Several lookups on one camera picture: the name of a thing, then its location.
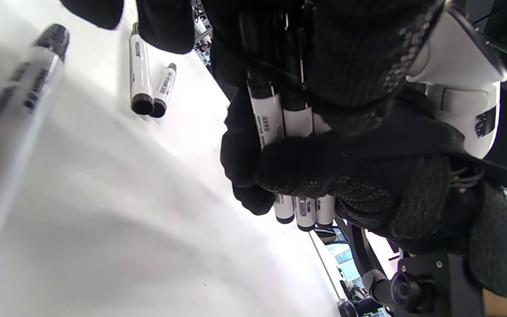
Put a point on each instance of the grey white handheld controller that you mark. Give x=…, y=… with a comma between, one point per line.
x=456, y=66

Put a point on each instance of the person's left hand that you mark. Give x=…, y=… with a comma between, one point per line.
x=359, y=57

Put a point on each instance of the black-capped white marker pen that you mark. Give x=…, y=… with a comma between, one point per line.
x=266, y=119
x=325, y=211
x=297, y=121

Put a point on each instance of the person's right hand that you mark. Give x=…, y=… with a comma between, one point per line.
x=368, y=176

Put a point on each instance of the white marker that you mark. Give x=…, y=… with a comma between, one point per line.
x=141, y=66

